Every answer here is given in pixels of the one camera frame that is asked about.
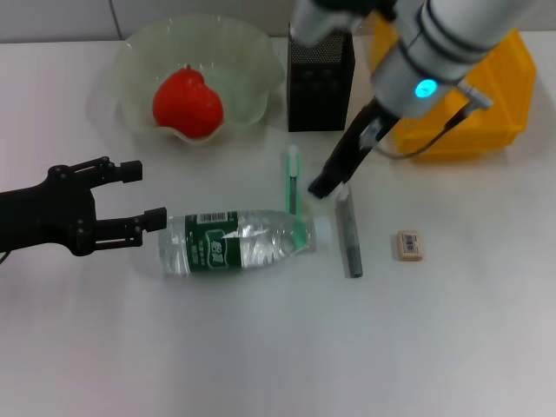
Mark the translucent wavy fruit plate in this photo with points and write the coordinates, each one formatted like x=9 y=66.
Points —
x=243 y=65

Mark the yellow plastic bin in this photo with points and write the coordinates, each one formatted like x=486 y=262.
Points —
x=499 y=121

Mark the beige eraser with barcode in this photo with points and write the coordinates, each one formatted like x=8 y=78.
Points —
x=409 y=245

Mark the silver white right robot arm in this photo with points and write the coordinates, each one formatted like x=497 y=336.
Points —
x=434 y=43

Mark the black mesh pen holder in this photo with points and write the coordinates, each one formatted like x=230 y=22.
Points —
x=319 y=95

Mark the grey pen tube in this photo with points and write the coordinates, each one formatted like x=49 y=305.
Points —
x=349 y=243

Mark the red-orange toy orange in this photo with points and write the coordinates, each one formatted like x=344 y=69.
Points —
x=187 y=104

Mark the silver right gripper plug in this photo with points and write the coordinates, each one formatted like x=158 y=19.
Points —
x=372 y=132

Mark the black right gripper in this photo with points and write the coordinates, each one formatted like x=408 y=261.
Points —
x=352 y=147

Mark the clear green-label water bottle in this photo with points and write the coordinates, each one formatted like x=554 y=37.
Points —
x=252 y=243

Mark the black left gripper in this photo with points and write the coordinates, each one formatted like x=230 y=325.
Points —
x=43 y=213

